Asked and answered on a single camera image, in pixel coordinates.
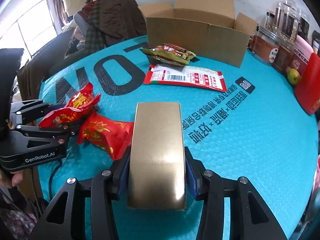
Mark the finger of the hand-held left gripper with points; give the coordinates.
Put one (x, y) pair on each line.
(50, 133)
(27, 111)

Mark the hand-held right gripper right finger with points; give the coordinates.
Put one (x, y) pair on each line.
(192, 180)

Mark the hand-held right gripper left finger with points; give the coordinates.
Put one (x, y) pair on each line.
(123, 180)

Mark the gold rectangular box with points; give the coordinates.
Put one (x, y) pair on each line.
(157, 155)

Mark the red gold-print snack packet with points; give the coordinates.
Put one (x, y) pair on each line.
(105, 132)
(77, 100)

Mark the red white packet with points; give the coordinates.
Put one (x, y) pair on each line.
(185, 76)

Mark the green brown snack packet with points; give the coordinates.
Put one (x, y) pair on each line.
(170, 53)

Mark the brown cardboard box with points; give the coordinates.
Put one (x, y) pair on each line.
(195, 35)

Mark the person's left hand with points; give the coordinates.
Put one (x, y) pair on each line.
(13, 178)

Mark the teal bubble-wrap mat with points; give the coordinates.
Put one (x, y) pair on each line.
(250, 135)

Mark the bright window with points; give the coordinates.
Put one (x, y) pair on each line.
(30, 27)

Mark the pile of pale clothes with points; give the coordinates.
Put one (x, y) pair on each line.
(75, 37)

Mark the mauve curtain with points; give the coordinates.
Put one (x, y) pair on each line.
(56, 12)

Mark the grey cushion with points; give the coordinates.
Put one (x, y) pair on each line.
(80, 21)

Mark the green plaid cloth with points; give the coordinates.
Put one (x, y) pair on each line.
(95, 30)

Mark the red plaid garment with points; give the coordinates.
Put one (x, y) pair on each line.
(88, 10)

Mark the beige fabric bag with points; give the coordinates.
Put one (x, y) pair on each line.
(73, 1)

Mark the brown quilted coat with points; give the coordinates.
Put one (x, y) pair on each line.
(120, 20)

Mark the yellow-green fruit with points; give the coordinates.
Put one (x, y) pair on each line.
(293, 77)

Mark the red canister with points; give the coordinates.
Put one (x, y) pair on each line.
(310, 85)

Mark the group of clear storage jars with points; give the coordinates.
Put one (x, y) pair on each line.
(280, 30)

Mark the pink bottle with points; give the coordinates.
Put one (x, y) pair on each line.
(303, 46)

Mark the black snack pouch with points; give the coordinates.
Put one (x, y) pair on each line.
(316, 42)

